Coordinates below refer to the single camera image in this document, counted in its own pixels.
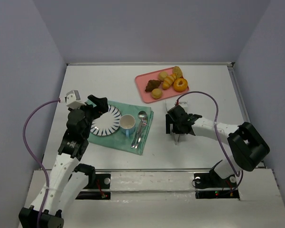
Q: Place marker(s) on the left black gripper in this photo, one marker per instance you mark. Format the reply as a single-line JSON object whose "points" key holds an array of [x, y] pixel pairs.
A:
{"points": [[95, 109]]}

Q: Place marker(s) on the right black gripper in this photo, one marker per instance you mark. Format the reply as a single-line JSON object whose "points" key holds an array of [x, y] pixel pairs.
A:
{"points": [[171, 122]]}

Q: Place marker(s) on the metal tongs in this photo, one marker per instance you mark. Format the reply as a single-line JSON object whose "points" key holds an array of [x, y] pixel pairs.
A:
{"points": [[175, 136]]}

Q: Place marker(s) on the round muffin front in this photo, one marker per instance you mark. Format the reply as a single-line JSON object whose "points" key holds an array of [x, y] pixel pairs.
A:
{"points": [[156, 93]]}

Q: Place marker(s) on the round muffin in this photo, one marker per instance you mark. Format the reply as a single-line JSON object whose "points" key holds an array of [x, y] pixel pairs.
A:
{"points": [[162, 75], [156, 93]]}

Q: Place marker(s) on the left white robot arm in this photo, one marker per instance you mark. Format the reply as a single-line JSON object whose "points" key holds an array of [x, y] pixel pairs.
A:
{"points": [[68, 175]]}

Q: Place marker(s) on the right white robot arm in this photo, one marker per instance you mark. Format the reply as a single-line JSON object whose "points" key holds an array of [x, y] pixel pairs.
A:
{"points": [[247, 146]]}

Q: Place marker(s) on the seeded bread roll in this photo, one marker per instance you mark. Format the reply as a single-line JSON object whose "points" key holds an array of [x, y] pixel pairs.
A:
{"points": [[177, 71]]}

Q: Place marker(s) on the blue striped white plate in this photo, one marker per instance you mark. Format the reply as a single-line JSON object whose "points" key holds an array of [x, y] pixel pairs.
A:
{"points": [[108, 123]]}

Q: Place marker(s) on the metal fork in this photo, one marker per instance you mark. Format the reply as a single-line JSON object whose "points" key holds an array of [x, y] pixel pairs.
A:
{"points": [[140, 135]]}

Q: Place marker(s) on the metal spoon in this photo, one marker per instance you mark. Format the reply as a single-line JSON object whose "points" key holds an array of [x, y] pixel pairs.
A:
{"points": [[141, 116]]}

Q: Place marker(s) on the light blue mug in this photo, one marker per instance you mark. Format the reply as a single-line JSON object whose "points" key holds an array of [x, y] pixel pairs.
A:
{"points": [[127, 125]]}

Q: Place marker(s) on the metal knife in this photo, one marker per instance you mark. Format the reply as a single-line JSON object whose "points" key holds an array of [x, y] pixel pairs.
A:
{"points": [[138, 135]]}

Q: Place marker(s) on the orange donut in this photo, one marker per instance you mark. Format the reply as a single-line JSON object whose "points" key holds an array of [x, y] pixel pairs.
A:
{"points": [[180, 85]]}

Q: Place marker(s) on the chocolate croissant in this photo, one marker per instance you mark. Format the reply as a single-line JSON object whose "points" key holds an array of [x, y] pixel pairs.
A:
{"points": [[152, 84]]}

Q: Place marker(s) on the striped yellow croissant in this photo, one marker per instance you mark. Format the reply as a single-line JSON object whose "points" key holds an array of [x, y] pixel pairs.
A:
{"points": [[168, 81]]}

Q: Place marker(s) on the green cloth placemat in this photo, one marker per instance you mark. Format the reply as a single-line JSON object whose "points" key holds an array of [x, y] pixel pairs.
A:
{"points": [[118, 140]]}

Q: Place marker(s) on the round muffin back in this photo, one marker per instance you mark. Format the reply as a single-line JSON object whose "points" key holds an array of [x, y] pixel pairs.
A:
{"points": [[162, 75]]}

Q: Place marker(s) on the pink tray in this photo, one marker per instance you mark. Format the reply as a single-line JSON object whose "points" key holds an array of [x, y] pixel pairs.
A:
{"points": [[161, 84]]}

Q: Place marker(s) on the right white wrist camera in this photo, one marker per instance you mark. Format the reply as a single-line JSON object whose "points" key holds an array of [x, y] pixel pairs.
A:
{"points": [[183, 104]]}

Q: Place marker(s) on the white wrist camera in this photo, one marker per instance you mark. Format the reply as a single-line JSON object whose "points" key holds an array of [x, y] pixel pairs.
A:
{"points": [[73, 100], [183, 104]]}

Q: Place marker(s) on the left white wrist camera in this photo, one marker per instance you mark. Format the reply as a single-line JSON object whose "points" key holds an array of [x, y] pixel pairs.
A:
{"points": [[73, 100]]}

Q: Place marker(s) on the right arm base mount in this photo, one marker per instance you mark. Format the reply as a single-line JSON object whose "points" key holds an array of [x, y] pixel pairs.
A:
{"points": [[213, 187]]}

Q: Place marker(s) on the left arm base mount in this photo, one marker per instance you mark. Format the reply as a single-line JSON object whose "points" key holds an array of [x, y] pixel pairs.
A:
{"points": [[99, 189]]}

